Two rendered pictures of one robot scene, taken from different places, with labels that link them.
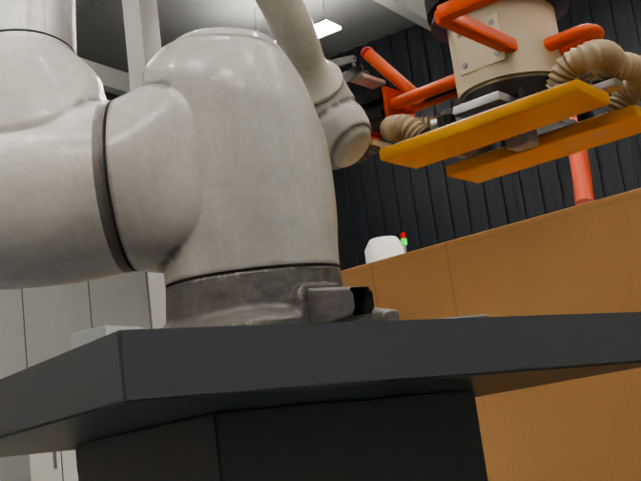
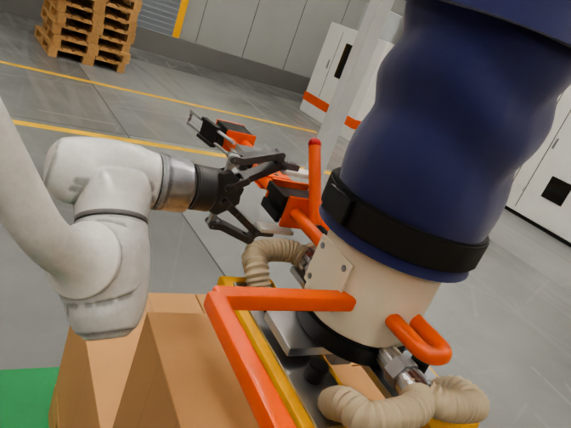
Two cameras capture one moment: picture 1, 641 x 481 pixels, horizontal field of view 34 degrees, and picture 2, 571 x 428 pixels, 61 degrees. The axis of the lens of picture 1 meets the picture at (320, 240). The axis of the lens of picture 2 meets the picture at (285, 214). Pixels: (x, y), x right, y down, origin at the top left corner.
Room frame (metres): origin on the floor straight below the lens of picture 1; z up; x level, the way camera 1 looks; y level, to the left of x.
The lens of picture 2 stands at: (0.90, -0.38, 1.53)
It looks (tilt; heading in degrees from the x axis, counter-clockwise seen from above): 21 degrees down; 17
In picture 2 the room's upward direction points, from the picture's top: 21 degrees clockwise
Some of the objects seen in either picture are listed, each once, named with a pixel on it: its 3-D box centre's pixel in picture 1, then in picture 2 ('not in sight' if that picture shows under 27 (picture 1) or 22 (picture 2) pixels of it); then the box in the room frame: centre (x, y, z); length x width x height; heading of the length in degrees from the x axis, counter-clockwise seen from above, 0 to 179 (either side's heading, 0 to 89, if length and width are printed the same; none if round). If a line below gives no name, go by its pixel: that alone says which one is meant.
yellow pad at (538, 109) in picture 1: (487, 118); (290, 341); (1.49, -0.27, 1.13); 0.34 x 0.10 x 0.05; 52
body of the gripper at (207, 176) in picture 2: not in sight; (214, 190); (1.60, -0.03, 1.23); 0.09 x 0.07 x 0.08; 141
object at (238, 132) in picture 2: not in sight; (233, 137); (1.94, 0.14, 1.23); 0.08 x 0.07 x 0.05; 52
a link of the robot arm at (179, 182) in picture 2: not in sight; (172, 183); (1.54, 0.02, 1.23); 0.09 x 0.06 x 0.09; 51
